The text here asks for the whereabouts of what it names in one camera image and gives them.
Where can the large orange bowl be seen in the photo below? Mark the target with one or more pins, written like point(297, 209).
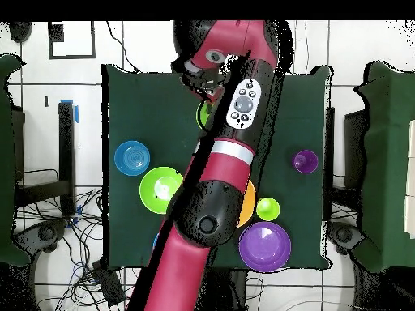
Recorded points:
point(248, 204)

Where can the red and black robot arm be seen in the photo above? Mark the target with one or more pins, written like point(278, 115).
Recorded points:
point(210, 194)

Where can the small ribbed green bowl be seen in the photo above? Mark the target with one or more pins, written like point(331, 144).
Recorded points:
point(203, 115)

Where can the purple bowl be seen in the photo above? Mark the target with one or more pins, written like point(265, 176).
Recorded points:
point(264, 247)

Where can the black stand beam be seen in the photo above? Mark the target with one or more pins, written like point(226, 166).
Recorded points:
point(330, 145)

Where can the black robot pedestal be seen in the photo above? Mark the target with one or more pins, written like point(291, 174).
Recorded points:
point(227, 291)

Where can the large green bowl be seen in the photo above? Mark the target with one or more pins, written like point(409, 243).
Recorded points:
point(155, 191)

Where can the dark green tablecloth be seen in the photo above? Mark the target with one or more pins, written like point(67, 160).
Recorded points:
point(136, 123)

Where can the deep blue bowl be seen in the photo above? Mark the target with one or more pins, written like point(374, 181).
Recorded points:
point(155, 241)

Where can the person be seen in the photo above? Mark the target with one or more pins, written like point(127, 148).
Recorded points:
point(20, 30)

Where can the purple cup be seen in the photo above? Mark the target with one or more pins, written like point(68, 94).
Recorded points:
point(304, 161)

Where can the black chair base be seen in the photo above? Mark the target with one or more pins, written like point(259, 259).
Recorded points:
point(345, 235)
point(45, 233)

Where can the green cloth side table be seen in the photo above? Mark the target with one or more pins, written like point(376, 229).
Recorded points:
point(389, 162)
point(6, 162)

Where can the green cup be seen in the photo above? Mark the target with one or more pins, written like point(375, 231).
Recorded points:
point(267, 209)

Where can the white box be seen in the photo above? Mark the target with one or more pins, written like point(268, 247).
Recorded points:
point(411, 178)

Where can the shallow blue bowl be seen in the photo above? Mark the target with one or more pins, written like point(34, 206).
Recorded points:
point(132, 158)

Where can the black power strip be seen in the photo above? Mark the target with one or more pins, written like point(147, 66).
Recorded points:
point(108, 285)

